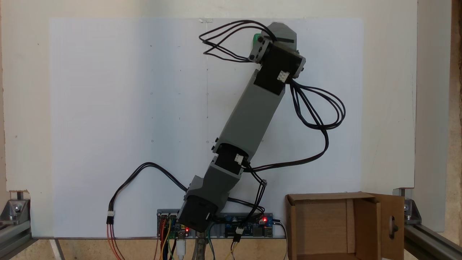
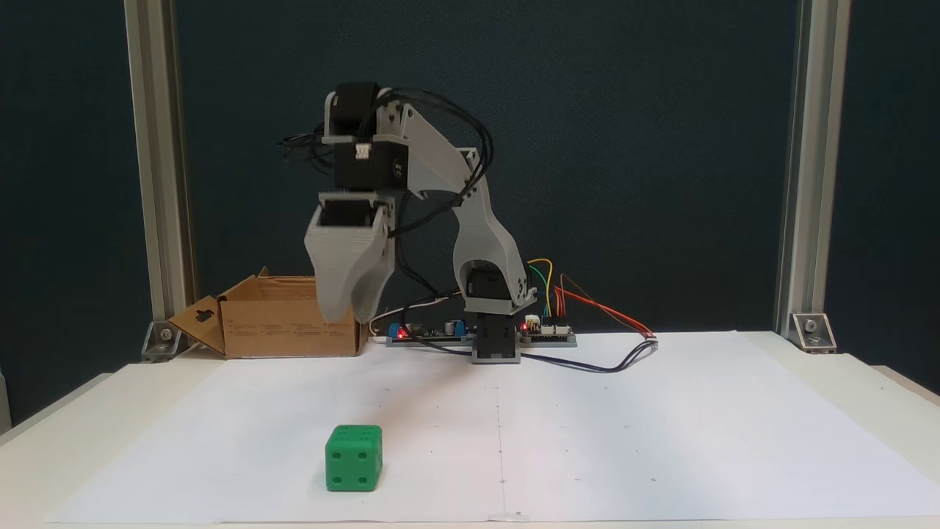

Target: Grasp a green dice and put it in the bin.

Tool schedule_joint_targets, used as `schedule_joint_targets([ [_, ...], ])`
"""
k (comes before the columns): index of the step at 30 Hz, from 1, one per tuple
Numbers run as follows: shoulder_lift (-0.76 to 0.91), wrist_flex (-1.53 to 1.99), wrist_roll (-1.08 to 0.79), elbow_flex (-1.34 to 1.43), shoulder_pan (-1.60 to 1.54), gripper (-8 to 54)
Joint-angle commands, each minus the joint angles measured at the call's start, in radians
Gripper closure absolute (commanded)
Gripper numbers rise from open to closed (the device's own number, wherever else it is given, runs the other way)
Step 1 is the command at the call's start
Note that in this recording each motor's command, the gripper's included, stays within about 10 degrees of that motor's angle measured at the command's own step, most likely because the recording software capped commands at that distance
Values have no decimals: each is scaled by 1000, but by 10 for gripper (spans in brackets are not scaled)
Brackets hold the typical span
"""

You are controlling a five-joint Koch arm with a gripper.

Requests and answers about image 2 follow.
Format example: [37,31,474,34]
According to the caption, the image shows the yellow jumper wire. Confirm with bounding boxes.
[529,259,555,320]

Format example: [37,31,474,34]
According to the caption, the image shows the black servo cable bundle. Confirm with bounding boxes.
[389,213,478,357]
[378,88,494,221]
[278,131,339,176]

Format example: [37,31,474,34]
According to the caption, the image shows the circuit board with jumper wires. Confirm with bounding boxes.
[520,316,577,348]

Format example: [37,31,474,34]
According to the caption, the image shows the white paper sheet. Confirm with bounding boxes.
[48,331,940,524]

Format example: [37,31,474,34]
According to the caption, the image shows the blue circuit board red LED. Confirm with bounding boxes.
[386,320,474,348]

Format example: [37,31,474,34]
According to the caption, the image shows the black cable with white connector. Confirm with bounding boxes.
[514,337,658,374]

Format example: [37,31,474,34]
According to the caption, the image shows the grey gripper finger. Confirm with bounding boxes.
[355,209,397,322]
[305,229,388,324]

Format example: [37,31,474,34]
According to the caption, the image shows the aluminium frame post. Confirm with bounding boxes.
[123,0,195,361]
[775,0,853,346]

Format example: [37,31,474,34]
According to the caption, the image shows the metal corner bracket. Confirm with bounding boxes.
[141,320,184,362]
[789,312,836,353]

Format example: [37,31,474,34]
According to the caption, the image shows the brown cardboard box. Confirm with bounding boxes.
[167,266,368,361]

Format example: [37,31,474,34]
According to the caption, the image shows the white USB cable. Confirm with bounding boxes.
[369,292,463,337]

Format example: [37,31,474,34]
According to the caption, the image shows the green dice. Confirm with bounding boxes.
[325,425,383,492]

